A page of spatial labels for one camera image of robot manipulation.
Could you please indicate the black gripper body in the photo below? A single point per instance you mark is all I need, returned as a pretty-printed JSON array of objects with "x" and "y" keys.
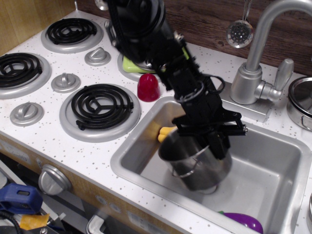
[{"x": 204, "y": 112}]

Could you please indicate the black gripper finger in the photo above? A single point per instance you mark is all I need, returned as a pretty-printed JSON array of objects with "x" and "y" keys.
[{"x": 219, "y": 144}]

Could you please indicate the stainless steel pot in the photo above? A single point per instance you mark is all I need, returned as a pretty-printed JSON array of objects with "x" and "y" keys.
[{"x": 194, "y": 165}]

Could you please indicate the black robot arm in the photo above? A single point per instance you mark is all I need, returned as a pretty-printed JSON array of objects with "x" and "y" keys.
[{"x": 140, "y": 31}]

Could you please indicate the silver sink basin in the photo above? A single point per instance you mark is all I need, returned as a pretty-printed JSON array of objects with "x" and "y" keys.
[{"x": 267, "y": 179}]

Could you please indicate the steel pot lid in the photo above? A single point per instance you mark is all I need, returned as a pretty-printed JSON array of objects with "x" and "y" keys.
[{"x": 145, "y": 65}]

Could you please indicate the steel pot at right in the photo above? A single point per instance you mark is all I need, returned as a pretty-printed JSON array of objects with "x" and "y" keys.
[{"x": 299, "y": 106}]

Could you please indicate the yellow toy bell pepper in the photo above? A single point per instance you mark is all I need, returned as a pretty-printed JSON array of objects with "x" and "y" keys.
[{"x": 163, "y": 132}]

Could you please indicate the silver faucet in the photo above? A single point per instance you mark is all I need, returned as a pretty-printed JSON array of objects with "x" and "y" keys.
[{"x": 249, "y": 95}]

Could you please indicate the red toy cup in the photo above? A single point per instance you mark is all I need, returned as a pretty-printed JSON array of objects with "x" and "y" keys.
[{"x": 148, "y": 88}]

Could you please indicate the purple toy eggplant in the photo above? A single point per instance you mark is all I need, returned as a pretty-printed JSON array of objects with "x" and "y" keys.
[{"x": 246, "y": 220}]

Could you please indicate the hanging metal strainer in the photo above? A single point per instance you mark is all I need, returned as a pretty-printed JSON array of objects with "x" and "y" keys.
[{"x": 240, "y": 33}]

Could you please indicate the green toy cutting board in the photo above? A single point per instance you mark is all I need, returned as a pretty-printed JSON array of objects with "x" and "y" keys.
[{"x": 129, "y": 65}]

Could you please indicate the front black burner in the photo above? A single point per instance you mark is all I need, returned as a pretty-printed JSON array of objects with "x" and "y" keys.
[{"x": 99, "y": 113}]

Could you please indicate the black burner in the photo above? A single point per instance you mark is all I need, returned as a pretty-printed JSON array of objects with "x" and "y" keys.
[
  {"x": 99, "y": 113},
  {"x": 72, "y": 35},
  {"x": 22, "y": 74}
]

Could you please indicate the middle silver stove knob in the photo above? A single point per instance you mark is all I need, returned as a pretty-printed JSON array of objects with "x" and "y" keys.
[{"x": 97, "y": 57}]

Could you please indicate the silver stove knob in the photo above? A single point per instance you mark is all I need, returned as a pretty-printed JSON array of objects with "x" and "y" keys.
[
  {"x": 97, "y": 57},
  {"x": 65, "y": 83}
]

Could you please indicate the left silver stove knob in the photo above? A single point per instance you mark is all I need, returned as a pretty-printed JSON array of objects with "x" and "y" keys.
[{"x": 65, "y": 83}]

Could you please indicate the hanging metal spoon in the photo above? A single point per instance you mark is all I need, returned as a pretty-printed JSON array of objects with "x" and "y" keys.
[{"x": 101, "y": 5}]

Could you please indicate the back left black burner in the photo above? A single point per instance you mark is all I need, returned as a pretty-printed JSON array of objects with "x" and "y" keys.
[{"x": 72, "y": 35}]

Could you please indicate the silver oven dial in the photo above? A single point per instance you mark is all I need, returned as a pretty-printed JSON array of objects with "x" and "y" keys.
[{"x": 52, "y": 181}]

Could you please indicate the front left silver knob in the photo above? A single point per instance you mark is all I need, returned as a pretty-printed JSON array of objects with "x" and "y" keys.
[{"x": 26, "y": 114}]

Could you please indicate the far left black burner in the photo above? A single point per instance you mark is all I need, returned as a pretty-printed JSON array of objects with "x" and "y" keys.
[{"x": 22, "y": 74}]

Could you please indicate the blue clamp tool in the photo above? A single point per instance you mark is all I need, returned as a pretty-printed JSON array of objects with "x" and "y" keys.
[{"x": 20, "y": 199}]

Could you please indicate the orange tape piece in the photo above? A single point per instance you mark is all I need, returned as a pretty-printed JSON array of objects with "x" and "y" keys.
[{"x": 33, "y": 221}]

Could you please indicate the silver oven door handle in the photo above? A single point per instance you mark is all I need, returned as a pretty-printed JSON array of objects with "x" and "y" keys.
[{"x": 96, "y": 225}]

